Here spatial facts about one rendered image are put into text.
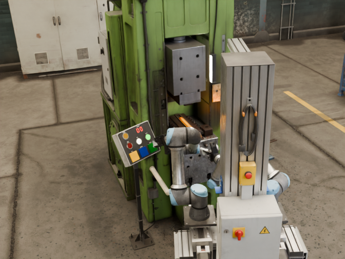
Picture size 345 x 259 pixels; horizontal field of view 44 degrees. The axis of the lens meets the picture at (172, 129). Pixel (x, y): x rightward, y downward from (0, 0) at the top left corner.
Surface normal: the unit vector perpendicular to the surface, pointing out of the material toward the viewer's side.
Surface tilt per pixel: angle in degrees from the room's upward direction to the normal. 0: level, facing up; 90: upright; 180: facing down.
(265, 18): 90
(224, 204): 0
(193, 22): 90
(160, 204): 90
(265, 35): 90
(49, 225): 0
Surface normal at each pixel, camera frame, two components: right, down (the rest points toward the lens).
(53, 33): 0.25, 0.41
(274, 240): 0.01, 0.44
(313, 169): -0.04, -0.90
